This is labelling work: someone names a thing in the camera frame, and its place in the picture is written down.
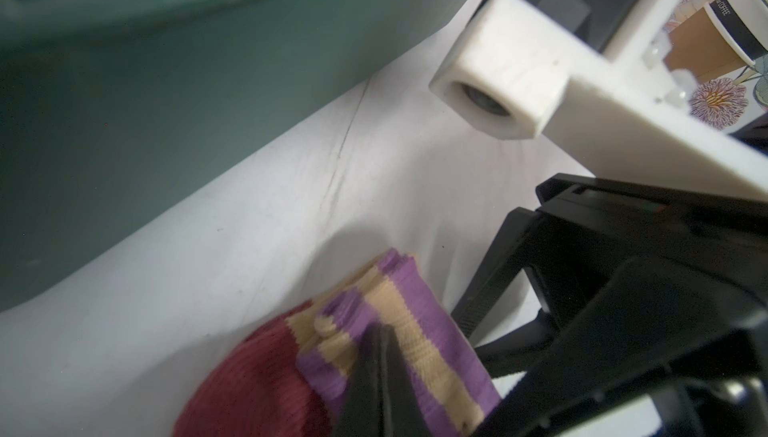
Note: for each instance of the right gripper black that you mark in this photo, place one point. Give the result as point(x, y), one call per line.
point(674, 308)

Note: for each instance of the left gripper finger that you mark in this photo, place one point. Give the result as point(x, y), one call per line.
point(380, 399)

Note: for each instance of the striped tan maroon purple sock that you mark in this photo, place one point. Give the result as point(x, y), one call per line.
point(291, 376)

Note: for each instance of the stacked paper cups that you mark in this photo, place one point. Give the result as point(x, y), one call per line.
point(720, 38)

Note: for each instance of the green divided organizer tray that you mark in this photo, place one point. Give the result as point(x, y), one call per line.
point(113, 111)

